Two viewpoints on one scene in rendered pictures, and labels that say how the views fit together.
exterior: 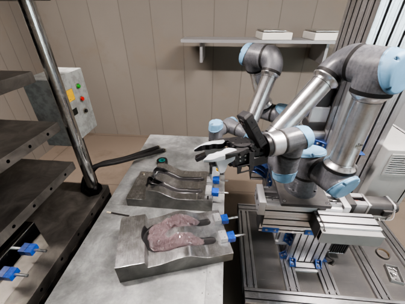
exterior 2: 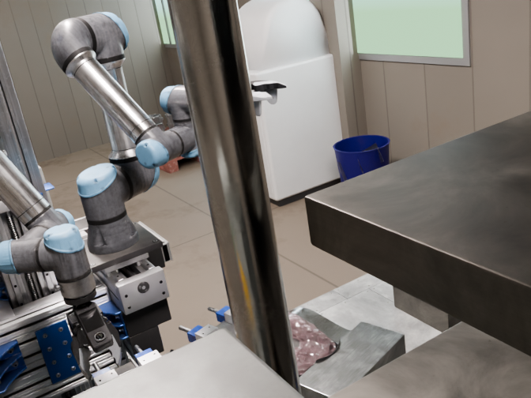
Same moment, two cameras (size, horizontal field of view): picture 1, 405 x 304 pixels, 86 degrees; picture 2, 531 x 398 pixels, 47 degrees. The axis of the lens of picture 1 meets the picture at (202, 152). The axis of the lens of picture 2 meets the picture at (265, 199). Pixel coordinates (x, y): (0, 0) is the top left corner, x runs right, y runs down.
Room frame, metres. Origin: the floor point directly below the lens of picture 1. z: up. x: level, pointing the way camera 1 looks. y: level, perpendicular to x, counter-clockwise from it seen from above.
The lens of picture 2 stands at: (1.34, 1.18, 1.74)
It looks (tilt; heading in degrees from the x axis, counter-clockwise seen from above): 21 degrees down; 237
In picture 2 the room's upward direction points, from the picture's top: 10 degrees counter-clockwise
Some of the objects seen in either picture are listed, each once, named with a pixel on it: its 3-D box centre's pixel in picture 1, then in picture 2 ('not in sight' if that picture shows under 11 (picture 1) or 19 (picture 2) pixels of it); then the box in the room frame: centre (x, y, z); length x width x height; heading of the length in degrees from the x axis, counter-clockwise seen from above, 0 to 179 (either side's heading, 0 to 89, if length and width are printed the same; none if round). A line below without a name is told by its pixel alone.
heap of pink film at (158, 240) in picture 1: (175, 230); (282, 338); (0.67, 0.13, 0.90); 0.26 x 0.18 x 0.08; 102
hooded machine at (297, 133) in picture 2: not in sight; (282, 97); (-1.49, -2.63, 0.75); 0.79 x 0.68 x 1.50; 177
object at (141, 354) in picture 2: (216, 192); (144, 357); (0.94, -0.08, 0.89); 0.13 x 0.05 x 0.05; 84
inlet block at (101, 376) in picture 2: (217, 180); (102, 377); (1.04, -0.09, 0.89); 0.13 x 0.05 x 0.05; 85
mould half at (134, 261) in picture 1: (175, 237); (288, 351); (0.66, 0.13, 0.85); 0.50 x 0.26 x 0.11; 102
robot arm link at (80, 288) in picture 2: not in sight; (75, 284); (1.05, -0.07, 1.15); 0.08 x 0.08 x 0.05
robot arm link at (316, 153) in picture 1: (309, 160); (102, 190); (0.80, -0.48, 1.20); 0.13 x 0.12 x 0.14; 21
